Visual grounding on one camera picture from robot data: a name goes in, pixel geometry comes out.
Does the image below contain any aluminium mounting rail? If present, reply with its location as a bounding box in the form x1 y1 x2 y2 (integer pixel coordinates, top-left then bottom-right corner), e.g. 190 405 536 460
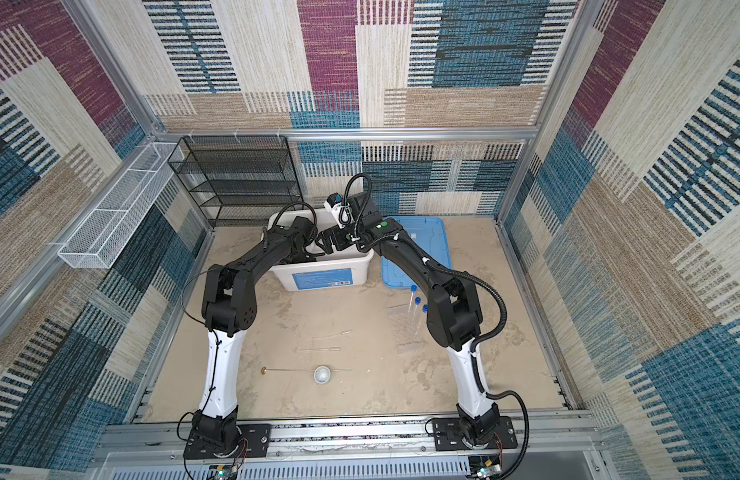
85 410 618 479

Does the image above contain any small white porcelain dish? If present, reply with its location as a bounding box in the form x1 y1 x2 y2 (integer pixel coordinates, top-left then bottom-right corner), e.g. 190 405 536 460
313 365 332 385

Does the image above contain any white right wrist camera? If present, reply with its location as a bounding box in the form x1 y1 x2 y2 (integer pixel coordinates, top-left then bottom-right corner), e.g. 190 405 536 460
324 193 351 228

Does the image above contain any clear plastic pipette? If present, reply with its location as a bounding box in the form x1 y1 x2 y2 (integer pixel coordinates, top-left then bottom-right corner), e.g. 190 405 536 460
312 330 353 341

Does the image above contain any black wire mesh shelf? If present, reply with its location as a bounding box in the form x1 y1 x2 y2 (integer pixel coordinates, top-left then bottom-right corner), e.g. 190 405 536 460
167 135 304 227

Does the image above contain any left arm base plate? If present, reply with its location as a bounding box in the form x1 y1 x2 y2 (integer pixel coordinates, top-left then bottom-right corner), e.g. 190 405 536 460
183 423 271 462

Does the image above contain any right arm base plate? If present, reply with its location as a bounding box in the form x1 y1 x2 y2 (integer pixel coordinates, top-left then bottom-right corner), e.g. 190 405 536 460
424 416 519 451

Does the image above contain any white plastic storage bin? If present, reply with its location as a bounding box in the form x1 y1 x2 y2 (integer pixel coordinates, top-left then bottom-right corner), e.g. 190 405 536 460
269 208 375 292

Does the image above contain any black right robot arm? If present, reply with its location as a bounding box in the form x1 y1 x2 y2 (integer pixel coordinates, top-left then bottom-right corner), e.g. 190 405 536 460
321 173 529 479

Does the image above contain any blue plastic bin lid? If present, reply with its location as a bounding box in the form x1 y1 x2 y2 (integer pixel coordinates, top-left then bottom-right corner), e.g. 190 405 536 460
379 215 454 290

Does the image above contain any white wire mesh basket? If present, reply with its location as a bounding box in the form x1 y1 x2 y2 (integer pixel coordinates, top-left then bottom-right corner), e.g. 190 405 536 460
58 142 176 269

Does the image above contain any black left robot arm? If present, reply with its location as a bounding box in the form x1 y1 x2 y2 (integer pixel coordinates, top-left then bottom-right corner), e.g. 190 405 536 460
183 201 318 460

